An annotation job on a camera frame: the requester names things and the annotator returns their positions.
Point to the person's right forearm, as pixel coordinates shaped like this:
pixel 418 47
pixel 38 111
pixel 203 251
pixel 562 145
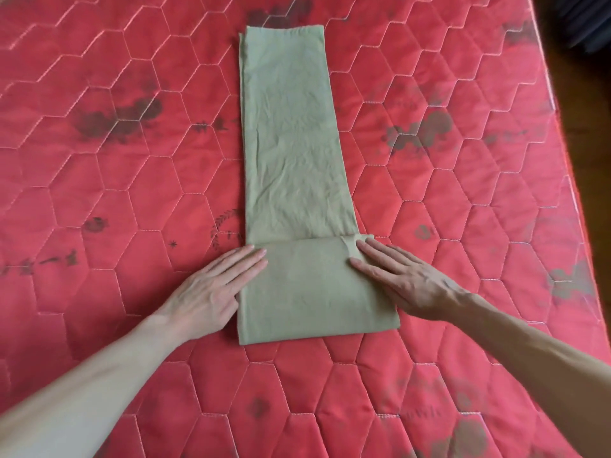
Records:
pixel 539 357

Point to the person's left forearm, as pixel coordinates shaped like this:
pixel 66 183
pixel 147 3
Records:
pixel 86 395

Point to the dark ribbed fabric object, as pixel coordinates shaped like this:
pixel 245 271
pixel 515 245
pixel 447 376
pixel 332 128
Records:
pixel 585 18

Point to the olive green cloth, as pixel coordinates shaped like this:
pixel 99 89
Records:
pixel 296 152

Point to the person's right middle finger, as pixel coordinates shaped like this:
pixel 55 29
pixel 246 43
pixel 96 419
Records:
pixel 377 269

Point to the person's left little finger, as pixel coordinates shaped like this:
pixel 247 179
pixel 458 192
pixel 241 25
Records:
pixel 229 259

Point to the person's left hand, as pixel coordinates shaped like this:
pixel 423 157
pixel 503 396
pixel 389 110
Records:
pixel 205 300

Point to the person's right little finger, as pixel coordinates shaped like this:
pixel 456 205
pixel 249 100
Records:
pixel 389 250

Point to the person's right hand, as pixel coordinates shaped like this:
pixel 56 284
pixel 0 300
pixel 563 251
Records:
pixel 420 290

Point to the person's left middle finger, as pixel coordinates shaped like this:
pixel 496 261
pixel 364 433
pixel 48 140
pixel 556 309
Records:
pixel 246 277

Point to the red quilted mattress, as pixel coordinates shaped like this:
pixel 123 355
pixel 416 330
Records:
pixel 119 195

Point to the person's left thumb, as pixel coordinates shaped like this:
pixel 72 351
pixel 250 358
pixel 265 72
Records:
pixel 234 312

